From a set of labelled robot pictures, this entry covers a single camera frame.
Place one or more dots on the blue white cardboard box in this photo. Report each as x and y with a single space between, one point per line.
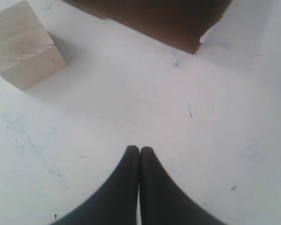
182 24

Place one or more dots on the light wooden cube block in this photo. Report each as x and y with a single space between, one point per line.
28 55

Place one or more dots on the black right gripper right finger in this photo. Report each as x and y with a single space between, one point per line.
162 202

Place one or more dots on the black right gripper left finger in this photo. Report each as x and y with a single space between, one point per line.
115 202

